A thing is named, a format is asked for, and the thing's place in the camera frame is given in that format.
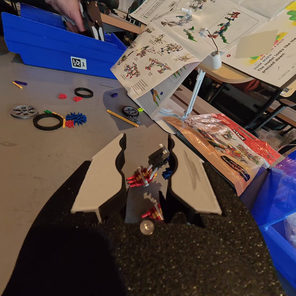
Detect large black tyre ring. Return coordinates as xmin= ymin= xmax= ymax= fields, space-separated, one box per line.
xmin=33 ymin=113 xmax=66 ymax=131

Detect clear plastic bags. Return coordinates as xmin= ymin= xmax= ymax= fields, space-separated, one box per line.
xmin=275 ymin=157 xmax=296 ymax=245

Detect brown wooden bench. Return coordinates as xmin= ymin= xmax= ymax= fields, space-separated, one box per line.
xmin=172 ymin=84 xmax=216 ymax=116

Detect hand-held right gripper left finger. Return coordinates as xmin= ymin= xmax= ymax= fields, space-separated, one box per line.
xmin=71 ymin=133 xmax=128 ymax=223

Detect orange red toy package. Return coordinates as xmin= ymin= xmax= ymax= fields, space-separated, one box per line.
xmin=163 ymin=113 xmax=285 ymax=197

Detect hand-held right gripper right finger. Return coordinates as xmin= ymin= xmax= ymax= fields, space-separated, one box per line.
xmin=159 ymin=134 xmax=223 ymax=226

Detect long yellow toy rod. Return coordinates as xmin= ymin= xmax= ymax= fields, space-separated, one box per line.
xmin=107 ymin=110 xmax=139 ymax=128

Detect small wheel with grey hub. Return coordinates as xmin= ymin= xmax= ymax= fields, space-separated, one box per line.
xmin=122 ymin=106 xmax=140 ymax=118

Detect light wooden desk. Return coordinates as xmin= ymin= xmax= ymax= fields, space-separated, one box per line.
xmin=102 ymin=13 xmax=142 ymax=35

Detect white desk stand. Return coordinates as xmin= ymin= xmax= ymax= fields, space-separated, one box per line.
xmin=127 ymin=7 xmax=223 ymax=135

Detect large white instruction sheet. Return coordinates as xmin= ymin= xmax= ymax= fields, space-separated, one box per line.
xmin=129 ymin=0 xmax=289 ymax=58

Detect blue bin with square tag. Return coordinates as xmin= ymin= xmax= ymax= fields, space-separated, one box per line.
xmin=1 ymin=2 xmax=127 ymax=80

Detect blue storage bin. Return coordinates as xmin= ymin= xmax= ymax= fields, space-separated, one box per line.
xmin=239 ymin=150 xmax=296 ymax=232
xmin=259 ymin=217 xmax=296 ymax=296

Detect small black tyre ring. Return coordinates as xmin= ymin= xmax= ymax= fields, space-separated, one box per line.
xmin=74 ymin=87 xmax=94 ymax=99

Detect printed procedure sheet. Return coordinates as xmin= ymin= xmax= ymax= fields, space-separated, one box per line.
xmin=221 ymin=0 xmax=296 ymax=88

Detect grey wheel hub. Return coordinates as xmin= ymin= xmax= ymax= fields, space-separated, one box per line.
xmin=10 ymin=105 xmax=39 ymax=120

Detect wooden table with black legs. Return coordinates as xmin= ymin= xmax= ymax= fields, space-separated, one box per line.
xmin=197 ymin=62 xmax=296 ymax=139

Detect orange chair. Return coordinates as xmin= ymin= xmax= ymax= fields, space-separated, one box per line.
xmin=231 ymin=80 xmax=262 ymax=93

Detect long wooden board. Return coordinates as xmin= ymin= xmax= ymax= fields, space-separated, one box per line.
xmin=266 ymin=106 xmax=296 ymax=127

